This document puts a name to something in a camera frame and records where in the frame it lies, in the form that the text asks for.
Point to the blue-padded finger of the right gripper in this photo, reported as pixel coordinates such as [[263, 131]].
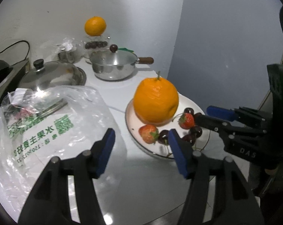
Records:
[[221, 113]]

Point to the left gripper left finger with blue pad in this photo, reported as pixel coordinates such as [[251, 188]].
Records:
[[48, 201]]

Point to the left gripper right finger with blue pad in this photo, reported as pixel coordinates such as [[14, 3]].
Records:
[[234, 202]]

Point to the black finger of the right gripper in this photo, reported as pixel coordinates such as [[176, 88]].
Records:
[[210, 123]]

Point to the dark cherry with stem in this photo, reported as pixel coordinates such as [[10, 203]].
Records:
[[196, 131]]

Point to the strawberry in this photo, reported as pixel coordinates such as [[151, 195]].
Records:
[[186, 121], [149, 133]]

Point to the large orange with stem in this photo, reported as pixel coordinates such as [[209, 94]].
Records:
[[156, 100]]

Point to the white plate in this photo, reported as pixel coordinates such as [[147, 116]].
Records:
[[158, 150]]

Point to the clear printed plastic bag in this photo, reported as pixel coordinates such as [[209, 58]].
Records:
[[61, 121]]

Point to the small steel pot with lid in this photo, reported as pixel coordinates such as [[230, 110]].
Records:
[[114, 64]]

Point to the green yellow sponge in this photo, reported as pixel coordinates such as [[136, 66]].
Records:
[[125, 49]]

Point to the large steel wok lid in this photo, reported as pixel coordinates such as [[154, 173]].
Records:
[[45, 75]]

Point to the clear fruit container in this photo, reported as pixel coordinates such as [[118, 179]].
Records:
[[94, 44]]

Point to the steel induction cooker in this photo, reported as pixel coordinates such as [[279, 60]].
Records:
[[9, 84]]

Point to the orange atop container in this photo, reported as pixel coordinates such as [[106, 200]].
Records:
[[95, 26]]

